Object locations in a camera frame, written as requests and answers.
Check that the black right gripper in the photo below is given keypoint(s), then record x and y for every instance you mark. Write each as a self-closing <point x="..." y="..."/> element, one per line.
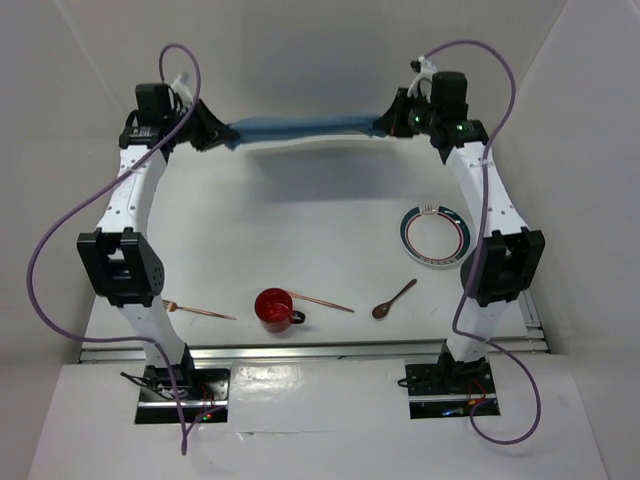
<point x="393" y="122"/>

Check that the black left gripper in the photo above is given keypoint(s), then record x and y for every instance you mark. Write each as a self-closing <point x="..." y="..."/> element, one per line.
<point x="212" y="131"/>

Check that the blue cloth placemat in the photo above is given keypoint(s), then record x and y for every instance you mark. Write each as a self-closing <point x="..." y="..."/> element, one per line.
<point x="263" y="129"/>

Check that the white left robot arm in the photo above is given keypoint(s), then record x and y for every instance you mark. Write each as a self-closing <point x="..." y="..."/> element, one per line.
<point x="121" y="264"/>

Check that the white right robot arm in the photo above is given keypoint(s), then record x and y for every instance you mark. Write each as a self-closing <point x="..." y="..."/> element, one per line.
<point x="506" y="252"/>

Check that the white plate with green rim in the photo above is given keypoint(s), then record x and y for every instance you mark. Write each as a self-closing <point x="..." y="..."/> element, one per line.
<point x="435" y="236"/>

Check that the copper fork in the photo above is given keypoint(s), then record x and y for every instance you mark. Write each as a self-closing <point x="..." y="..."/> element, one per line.
<point x="171" y="306"/>

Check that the copper knife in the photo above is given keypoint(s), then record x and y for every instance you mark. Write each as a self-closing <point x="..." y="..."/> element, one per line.
<point x="320" y="302"/>

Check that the red mug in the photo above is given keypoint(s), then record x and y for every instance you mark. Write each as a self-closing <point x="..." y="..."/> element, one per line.
<point x="275" y="310"/>

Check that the copper spoon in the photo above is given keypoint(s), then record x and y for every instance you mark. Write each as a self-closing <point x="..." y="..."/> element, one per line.
<point x="380" y="311"/>

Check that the aluminium right side rail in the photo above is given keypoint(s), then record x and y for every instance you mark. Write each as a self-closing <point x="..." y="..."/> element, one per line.
<point x="535" y="333"/>

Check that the aluminium table edge rail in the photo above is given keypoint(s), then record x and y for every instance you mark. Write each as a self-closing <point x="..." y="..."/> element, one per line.
<point x="337" y="351"/>

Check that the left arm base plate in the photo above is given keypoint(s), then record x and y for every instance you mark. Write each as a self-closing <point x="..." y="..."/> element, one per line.
<point x="207" y="399"/>

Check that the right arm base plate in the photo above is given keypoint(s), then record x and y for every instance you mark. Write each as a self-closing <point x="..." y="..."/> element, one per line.
<point x="430" y="397"/>

